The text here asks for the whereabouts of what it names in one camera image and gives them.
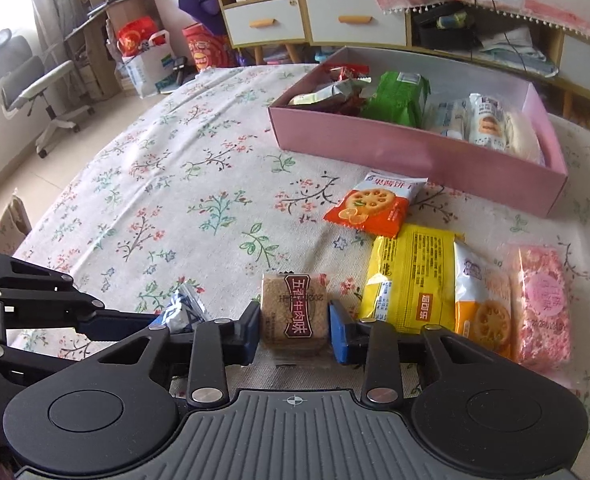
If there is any grey curtain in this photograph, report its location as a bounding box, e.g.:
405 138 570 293
25 0 84 63

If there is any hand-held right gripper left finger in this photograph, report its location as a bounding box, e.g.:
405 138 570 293
91 302 263 407

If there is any purple cloth object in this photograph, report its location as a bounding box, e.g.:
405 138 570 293
179 0 227 36

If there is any cream bread packet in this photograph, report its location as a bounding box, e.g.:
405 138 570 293
504 109 547 165

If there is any red cartoon gift bag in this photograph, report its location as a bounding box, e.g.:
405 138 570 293
182 22 234 72

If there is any white shopping bag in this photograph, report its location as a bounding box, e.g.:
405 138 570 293
121 30 176 100

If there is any silver snack packet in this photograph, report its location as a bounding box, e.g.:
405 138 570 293
290 79 373 110

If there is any red white snack packet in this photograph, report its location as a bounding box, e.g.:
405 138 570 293
334 94 372 117

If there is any green snack packet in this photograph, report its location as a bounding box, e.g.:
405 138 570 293
362 71 432 128

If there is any grey office chair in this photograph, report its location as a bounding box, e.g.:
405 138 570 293
0 27 82 159

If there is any red plastic bag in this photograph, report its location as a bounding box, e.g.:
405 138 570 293
116 16 159 59

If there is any wooden desk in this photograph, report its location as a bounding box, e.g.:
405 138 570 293
65 0 152 101

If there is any pink speckled snack packet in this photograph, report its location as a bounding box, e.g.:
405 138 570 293
505 244 574 369

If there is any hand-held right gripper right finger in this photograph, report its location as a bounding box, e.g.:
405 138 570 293
329 305 501 406

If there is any white bread packet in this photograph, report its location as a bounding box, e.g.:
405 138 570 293
468 92 509 154

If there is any black bag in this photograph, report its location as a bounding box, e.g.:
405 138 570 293
417 7 482 52

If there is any pink printed cloth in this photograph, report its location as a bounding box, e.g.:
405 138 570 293
372 0 590 37

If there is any floral tablecloth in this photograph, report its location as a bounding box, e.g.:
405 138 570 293
12 62 590 461

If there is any orange cracker packet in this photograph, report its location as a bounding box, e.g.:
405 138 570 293
323 170 428 238
452 240 518 357

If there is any brown paper bag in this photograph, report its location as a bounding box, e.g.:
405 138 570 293
0 194 34 252

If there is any white wooden tall cabinet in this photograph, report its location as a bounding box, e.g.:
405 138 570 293
207 0 411 65

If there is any brown beef snack packet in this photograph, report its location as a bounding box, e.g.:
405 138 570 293
261 272 332 358

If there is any yellow snack packet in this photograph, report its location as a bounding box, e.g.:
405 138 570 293
359 224 468 335

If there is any pink cardboard box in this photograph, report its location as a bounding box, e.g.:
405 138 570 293
267 46 570 218

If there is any wide white drawer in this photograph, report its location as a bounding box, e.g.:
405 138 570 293
305 0 407 45

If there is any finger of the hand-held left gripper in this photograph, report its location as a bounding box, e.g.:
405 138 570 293
0 255 173 343
0 341 93 387

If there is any bright red snack packet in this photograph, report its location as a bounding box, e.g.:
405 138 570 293
327 62 371 84

